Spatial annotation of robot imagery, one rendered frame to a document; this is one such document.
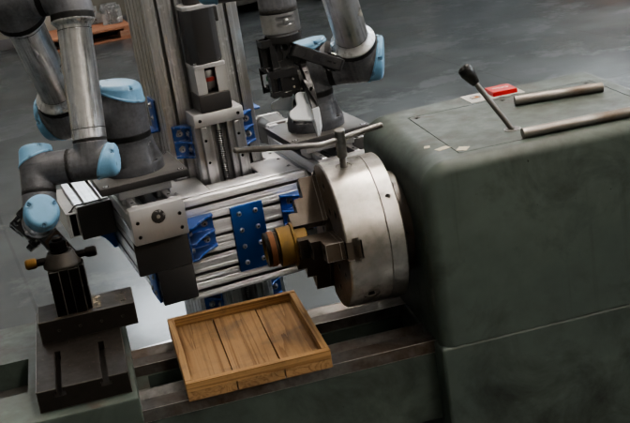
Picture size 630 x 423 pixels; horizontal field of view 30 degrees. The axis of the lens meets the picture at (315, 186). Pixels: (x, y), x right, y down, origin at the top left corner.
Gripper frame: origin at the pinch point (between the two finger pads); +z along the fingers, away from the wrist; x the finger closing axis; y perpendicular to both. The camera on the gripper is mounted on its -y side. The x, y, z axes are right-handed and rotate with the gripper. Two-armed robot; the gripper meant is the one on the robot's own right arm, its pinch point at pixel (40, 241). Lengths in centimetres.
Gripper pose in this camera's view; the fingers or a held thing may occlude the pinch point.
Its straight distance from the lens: 293.4
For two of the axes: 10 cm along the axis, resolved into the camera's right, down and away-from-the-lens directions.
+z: -2.7, 1.9, 9.4
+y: -7.4, -6.7, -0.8
